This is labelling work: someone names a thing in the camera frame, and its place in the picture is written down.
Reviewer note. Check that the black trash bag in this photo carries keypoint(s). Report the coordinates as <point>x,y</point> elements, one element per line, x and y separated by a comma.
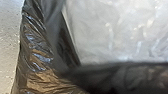
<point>36,63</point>

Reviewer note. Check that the white plastic bag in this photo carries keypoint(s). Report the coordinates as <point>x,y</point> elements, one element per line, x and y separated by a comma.
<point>120,30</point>

